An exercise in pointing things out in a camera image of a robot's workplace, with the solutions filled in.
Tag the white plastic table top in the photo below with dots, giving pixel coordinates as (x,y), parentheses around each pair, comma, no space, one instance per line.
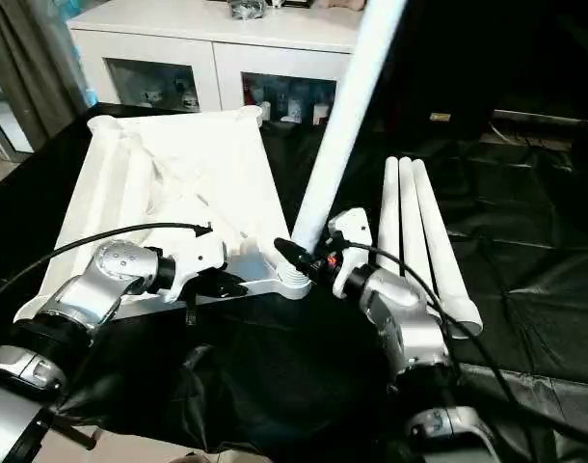
(226,159)

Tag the white plastic table leg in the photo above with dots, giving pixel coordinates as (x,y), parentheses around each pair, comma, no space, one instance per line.
(441,241)
(390,217)
(342,135)
(412,226)

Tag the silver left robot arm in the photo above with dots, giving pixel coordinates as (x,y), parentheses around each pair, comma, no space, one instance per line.
(115,263)

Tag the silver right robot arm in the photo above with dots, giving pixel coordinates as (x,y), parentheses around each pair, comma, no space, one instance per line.
(405,308)

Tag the black plastic mat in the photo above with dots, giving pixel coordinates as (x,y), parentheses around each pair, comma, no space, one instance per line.
(299,362)

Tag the black stand leg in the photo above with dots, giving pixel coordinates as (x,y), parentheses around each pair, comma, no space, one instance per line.
(77,434)

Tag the black box with yellow label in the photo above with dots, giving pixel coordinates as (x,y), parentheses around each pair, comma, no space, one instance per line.
(448,72)

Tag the white glass-door cabinet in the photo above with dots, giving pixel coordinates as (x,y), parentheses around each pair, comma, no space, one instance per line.
(202,29)

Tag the light blue patterned strip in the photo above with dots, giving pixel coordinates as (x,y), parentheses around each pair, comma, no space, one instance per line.
(84,72)

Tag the grey-brown curtain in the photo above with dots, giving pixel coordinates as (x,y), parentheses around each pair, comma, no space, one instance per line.
(29,58)

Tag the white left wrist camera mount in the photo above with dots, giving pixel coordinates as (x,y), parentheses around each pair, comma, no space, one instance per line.
(202,253)

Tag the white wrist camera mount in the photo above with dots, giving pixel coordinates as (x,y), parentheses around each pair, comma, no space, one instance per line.
(202,253)
(352,226)

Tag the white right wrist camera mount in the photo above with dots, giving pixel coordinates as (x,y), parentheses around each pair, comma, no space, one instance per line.
(352,226)

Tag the dark metal rail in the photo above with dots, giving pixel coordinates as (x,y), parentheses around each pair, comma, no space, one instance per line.
(540,118)

